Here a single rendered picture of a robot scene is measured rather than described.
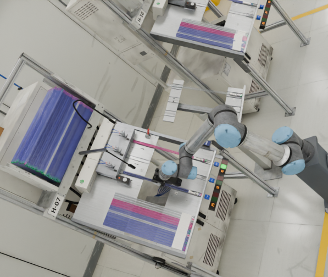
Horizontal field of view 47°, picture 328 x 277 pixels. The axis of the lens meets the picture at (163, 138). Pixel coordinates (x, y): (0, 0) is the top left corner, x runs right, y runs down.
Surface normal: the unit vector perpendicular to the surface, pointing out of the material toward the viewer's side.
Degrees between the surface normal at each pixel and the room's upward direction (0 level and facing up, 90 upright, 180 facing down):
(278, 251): 0
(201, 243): 88
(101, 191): 43
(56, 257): 90
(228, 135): 83
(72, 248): 90
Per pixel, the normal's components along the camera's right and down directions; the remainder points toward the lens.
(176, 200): -0.06, -0.42
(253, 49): 0.66, -0.10
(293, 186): -0.69, -0.48
